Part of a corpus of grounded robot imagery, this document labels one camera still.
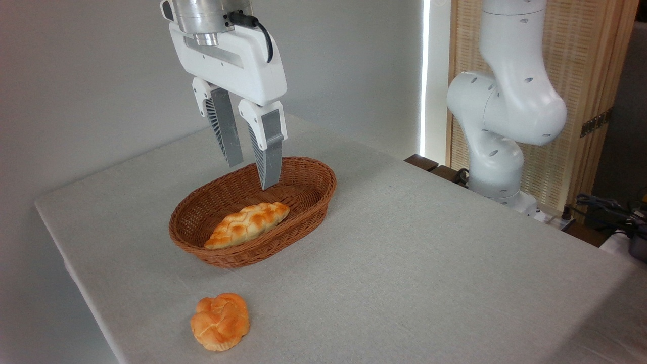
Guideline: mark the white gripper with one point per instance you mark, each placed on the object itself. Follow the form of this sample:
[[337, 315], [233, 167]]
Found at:
[[242, 71]]

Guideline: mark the round knotted bread roll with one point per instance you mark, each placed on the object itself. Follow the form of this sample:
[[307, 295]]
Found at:
[[220, 321]]

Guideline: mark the dark wooden robot base table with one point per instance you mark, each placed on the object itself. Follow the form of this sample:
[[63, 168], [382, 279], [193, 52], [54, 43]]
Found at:
[[422, 162]]

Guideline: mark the brown oval wicker basket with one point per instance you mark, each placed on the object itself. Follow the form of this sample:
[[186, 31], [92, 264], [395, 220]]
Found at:
[[212, 202]]

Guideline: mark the long braided bread loaf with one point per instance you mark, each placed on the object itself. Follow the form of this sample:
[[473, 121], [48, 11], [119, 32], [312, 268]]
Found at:
[[247, 225]]

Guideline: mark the grey tablecloth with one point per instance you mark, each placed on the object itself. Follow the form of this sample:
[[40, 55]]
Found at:
[[404, 263]]

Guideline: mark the dark metal screen hinge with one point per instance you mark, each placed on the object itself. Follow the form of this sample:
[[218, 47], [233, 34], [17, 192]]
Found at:
[[596, 123]]

